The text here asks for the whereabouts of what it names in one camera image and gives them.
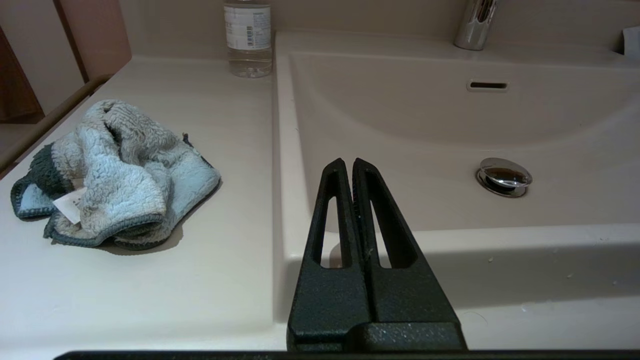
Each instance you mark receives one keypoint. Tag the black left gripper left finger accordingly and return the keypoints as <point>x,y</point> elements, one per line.
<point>325,300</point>

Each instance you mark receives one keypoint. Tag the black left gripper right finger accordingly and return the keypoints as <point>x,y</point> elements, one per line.
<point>405,295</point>

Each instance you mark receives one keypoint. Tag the fluffy pale blue cloth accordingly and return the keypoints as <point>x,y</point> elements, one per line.
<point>115,175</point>

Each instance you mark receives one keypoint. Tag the chrome sink faucet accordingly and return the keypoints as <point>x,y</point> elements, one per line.
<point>475,25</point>

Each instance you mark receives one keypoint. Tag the white sink basin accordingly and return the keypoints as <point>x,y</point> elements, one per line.
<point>450,140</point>

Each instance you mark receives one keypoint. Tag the chrome drain stopper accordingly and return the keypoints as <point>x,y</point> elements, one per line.
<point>504,176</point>

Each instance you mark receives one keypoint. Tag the clear plastic bottle without cap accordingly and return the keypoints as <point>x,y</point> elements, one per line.
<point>248,40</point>

